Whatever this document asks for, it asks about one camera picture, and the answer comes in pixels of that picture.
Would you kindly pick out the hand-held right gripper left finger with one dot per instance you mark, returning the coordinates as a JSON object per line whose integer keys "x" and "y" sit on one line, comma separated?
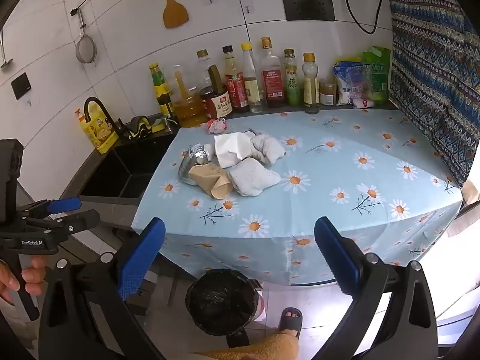
{"x": 140, "y": 258}

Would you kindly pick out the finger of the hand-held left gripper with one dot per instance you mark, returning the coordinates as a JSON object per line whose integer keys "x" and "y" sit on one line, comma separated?
{"x": 65, "y": 204}
{"x": 80, "y": 220}

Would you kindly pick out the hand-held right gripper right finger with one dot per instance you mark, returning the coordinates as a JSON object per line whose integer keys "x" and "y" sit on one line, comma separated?
{"x": 335, "y": 255}

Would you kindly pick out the black trash bin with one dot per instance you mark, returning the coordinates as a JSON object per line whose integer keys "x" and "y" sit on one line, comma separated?
{"x": 221, "y": 303}

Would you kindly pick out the crushed brown paper cup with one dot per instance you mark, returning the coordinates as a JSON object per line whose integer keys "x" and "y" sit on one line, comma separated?
{"x": 212, "y": 182}

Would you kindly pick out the silver foil bag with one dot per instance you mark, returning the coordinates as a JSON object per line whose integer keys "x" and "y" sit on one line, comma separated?
{"x": 193, "y": 161}

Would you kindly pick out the large bag of white tissue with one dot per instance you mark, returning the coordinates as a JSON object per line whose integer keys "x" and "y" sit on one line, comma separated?
{"x": 253, "y": 178}

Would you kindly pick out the small bag of white tissue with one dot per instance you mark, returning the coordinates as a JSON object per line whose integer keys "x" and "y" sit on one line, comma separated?
{"x": 232, "y": 150}

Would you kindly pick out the pink white wrapper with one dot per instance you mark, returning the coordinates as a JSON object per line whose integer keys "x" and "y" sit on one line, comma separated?
{"x": 216, "y": 125}

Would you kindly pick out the person's left hand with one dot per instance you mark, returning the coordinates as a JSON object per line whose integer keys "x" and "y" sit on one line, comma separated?
{"x": 33, "y": 277}

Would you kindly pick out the black sink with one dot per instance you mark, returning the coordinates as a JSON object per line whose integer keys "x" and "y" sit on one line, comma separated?
{"x": 123, "y": 168}

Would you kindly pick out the person's grey slipper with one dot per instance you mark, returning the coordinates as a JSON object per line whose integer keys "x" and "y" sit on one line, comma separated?
{"x": 290, "y": 320}

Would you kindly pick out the yellow dish soap bottle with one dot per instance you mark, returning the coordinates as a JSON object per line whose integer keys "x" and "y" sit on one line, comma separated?
{"x": 98, "y": 131}

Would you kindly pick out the blue daisy print tablecloth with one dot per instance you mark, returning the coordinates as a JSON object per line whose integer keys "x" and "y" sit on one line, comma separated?
{"x": 337, "y": 165}

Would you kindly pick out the black faucet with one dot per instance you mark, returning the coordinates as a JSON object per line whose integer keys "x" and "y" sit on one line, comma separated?
{"x": 107, "y": 114}

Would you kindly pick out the black and yellow cloth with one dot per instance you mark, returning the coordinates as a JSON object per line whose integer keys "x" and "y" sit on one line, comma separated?
{"x": 138, "y": 127}

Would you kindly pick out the metal ladle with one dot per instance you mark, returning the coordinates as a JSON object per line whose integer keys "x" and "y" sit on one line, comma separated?
{"x": 4, "y": 62}

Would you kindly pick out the yellow green sponge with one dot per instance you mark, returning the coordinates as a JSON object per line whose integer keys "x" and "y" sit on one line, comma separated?
{"x": 162, "y": 124}

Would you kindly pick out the dark bottle with green label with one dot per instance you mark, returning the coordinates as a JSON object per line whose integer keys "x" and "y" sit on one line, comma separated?
{"x": 160, "y": 90}

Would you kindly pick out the metal strainer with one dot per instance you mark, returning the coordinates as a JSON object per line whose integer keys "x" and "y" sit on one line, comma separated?
{"x": 86, "y": 48}

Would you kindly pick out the large cooking oil jug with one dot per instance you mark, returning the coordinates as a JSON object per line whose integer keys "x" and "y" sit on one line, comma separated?
{"x": 189, "y": 110}

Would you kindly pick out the small pink white packet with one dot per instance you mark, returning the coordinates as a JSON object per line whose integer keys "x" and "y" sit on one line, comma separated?
{"x": 363, "y": 102}

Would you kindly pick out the small glass jar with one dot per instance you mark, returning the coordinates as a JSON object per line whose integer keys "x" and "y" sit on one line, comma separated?
{"x": 327, "y": 93}

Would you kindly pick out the slim bottle with yellow cap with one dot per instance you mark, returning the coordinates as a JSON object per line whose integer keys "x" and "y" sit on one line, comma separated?
{"x": 311, "y": 90}

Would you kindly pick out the white and blue bag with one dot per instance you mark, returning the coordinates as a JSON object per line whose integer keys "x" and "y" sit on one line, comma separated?
{"x": 348, "y": 86}

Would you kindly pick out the dark soy sauce jug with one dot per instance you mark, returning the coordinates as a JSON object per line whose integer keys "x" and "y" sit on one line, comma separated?
{"x": 217, "y": 105}

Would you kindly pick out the green liquid bottle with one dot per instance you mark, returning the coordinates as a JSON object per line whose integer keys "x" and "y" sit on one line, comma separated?
{"x": 292, "y": 86}

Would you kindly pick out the green bag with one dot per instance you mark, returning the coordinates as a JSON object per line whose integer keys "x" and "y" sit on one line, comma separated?
{"x": 378, "y": 75}

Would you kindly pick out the tall bottle with red label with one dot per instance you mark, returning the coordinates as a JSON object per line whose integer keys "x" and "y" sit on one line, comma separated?
{"x": 270, "y": 78}

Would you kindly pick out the clear bottle with beige label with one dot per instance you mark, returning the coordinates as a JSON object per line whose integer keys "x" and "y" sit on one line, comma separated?
{"x": 253, "y": 86}

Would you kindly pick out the red label bottle dark cap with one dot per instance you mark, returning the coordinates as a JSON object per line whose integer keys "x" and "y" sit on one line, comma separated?
{"x": 235, "y": 90}

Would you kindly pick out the yellow bag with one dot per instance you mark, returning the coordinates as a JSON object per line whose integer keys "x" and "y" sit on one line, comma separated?
{"x": 348, "y": 62}

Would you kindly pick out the clear bottle with gold cap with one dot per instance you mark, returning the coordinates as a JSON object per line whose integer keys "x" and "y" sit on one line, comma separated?
{"x": 204, "y": 67}

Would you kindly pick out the patterned blue curtain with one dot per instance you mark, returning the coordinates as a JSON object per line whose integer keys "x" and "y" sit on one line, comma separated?
{"x": 431, "y": 75}

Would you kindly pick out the black socket panel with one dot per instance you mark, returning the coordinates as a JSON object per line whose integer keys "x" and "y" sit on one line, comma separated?
{"x": 308, "y": 8}

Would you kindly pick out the black wall switch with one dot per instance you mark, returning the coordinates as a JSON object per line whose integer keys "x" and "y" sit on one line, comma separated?
{"x": 20, "y": 86}

